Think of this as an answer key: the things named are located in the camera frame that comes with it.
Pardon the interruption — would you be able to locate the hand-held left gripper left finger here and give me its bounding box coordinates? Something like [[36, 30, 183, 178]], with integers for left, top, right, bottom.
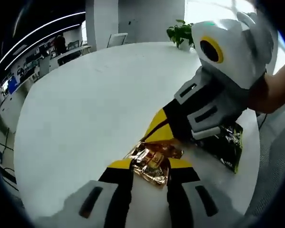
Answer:
[[36, 159, 136, 228]]

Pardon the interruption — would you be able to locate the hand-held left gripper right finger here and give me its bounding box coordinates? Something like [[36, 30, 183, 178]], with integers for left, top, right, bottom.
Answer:
[[166, 158, 248, 228]]

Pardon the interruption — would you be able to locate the green black skincare pouch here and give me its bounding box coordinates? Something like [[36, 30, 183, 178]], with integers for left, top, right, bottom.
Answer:
[[194, 122, 244, 174]]

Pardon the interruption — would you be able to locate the gold foil skincare sachet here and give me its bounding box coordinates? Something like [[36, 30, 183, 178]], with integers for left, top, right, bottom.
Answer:
[[124, 140, 184, 190]]

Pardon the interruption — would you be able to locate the potted green plant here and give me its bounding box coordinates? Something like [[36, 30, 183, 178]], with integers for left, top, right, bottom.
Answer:
[[166, 19, 196, 49]]

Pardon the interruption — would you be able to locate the white mesh office chair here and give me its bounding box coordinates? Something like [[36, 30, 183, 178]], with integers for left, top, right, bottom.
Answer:
[[246, 104, 285, 216]]

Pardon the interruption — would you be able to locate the white office desk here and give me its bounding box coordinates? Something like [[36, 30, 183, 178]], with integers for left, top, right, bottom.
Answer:
[[58, 45, 92, 66]]

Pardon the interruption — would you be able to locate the blue panel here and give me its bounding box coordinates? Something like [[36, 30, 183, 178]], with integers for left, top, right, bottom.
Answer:
[[8, 77, 18, 92]]

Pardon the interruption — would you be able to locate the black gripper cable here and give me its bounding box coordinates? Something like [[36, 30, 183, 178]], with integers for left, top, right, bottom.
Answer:
[[256, 112, 269, 127]]

